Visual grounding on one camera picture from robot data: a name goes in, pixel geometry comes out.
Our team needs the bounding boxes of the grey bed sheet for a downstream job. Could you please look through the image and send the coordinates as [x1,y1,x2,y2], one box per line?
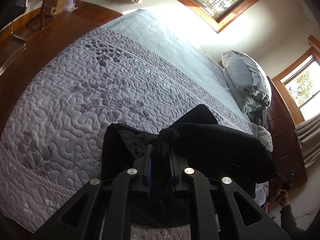
[102,9,249,121]

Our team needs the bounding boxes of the black pants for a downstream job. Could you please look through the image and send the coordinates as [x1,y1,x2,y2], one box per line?
[100,103,279,228]

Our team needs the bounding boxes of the small wooden frame window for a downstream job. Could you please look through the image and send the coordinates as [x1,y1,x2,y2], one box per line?
[272,35,319,124]

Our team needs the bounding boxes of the grey folded comforter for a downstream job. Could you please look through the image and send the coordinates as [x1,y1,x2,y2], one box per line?
[221,50,272,129]

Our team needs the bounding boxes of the black metal chair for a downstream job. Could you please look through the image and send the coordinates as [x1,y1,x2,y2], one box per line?
[1,0,28,72]

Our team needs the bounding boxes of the dark wooden headboard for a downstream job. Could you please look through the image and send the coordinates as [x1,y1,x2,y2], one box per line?
[267,78,308,189]

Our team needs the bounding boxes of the cardboard boxes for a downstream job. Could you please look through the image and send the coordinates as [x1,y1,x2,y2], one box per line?
[45,0,68,16]

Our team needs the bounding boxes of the wooden coat rack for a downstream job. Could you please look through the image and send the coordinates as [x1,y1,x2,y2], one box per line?
[40,0,47,30]

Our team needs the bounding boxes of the lavender quilted bedspread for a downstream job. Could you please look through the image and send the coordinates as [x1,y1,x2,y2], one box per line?
[1,28,257,232]

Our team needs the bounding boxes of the dark sleeved forearm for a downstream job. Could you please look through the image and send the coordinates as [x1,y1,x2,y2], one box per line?
[280,205,306,239]

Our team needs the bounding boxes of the striped curtain by headboard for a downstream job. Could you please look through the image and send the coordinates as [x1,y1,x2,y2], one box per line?
[296,113,320,168]

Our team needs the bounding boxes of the person's hand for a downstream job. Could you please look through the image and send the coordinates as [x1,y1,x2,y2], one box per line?
[276,188,290,207]

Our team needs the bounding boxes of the white fleece blanket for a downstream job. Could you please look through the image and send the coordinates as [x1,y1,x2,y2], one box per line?
[257,126,273,153]

